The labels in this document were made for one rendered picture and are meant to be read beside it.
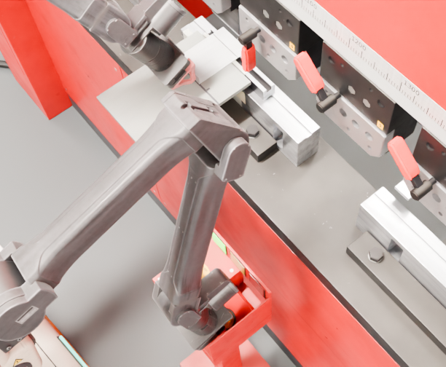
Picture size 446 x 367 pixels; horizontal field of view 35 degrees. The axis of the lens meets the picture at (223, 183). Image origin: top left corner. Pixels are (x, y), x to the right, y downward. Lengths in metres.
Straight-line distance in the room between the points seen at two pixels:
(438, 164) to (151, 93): 0.65
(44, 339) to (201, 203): 1.06
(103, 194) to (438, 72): 0.46
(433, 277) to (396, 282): 0.08
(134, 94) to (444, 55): 0.75
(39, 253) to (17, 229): 1.54
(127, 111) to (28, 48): 1.04
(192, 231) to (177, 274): 0.10
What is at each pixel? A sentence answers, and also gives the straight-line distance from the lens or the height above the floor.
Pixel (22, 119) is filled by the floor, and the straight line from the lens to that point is 2.76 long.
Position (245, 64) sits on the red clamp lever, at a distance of 1.26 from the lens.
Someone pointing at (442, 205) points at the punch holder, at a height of 1.22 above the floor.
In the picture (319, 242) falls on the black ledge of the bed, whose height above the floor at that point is 0.88.
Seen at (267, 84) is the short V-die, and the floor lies 0.99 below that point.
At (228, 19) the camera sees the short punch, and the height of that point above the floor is 1.12.
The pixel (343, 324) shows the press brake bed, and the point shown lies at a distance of 1.50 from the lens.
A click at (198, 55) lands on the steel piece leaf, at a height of 1.00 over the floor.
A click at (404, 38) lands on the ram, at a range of 0.93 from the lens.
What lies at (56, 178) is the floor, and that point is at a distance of 2.59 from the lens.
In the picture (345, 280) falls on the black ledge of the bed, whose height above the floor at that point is 0.88.
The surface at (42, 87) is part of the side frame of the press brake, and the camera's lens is 2.59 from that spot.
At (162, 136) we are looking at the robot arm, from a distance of 0.97.
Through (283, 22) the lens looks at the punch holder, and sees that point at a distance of 1.15.
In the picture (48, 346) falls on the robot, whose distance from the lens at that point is 2.05.
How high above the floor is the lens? 2.17
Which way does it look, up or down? 62 degrees down
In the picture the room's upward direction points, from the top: 7 degrees counter-clockwise
